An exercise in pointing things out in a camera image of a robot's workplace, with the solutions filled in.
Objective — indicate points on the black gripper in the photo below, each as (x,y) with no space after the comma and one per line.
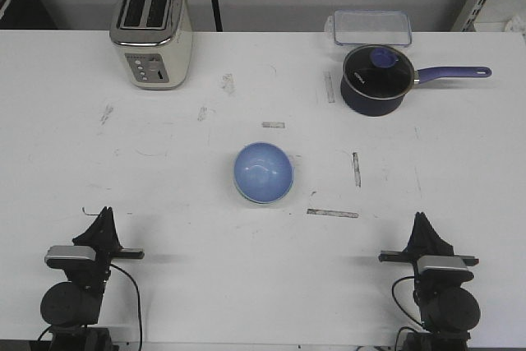
(101,233)
(437,271)

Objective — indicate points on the green bowl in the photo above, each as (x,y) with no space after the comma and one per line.
(265,193)

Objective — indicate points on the blue bowl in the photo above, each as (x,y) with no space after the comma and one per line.
(262,162)

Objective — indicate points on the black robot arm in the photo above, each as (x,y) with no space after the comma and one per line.
(71,308)
(447,311)

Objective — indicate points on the dark blue saucepan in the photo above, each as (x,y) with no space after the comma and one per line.
(380,107)

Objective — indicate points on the glass pot lid blue knob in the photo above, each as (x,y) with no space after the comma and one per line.
(378,72)

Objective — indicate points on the silver two-slot toaster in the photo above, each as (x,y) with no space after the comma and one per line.
(153,39)

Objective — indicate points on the clear plastic food container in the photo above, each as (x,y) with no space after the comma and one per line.
(359,27)

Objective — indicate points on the white crumpled cloth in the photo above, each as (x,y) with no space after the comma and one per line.
(516,24)

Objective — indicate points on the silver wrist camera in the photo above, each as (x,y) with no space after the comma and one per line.
(441,263)
(69,257)

